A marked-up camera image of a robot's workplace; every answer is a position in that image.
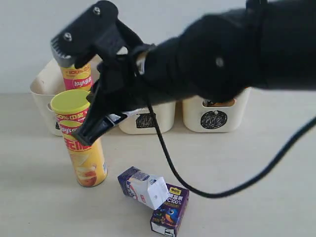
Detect right cream plastic bin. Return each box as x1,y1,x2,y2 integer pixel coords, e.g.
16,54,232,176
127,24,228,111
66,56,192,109
182,87,250,133

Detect middle cream plastic bin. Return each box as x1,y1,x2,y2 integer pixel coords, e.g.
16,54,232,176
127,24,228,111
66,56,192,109
118,102,176,135

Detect pink Lays chips can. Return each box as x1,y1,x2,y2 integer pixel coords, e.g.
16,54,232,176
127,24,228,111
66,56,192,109
60,63,93,91

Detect white blue milk carton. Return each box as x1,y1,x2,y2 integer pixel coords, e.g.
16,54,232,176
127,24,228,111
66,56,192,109
118,166,169,210

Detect orange snack bag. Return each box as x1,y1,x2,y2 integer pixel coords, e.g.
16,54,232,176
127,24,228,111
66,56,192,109
202,98,235,107

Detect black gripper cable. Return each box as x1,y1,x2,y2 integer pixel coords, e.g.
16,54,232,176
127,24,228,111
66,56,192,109
127,44,316,198

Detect left cream plastic bin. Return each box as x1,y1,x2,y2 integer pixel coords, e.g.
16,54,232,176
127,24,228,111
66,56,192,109
29,58,104,137

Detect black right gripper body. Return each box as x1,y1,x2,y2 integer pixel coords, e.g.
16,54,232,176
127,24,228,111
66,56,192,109
96,19,158,114

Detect cream plastic bin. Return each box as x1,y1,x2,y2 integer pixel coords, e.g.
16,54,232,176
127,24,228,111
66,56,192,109
182,87,250,133
29,58,104,137
118,102,176,135

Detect purple juice box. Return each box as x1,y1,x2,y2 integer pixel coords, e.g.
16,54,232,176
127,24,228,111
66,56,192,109
150,183,190,237

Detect yellow Lays chips can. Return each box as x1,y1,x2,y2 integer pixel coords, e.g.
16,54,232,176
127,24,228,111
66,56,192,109
50,89,108,187

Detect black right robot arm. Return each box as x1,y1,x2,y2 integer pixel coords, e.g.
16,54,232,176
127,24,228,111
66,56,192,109
50,0,316,145

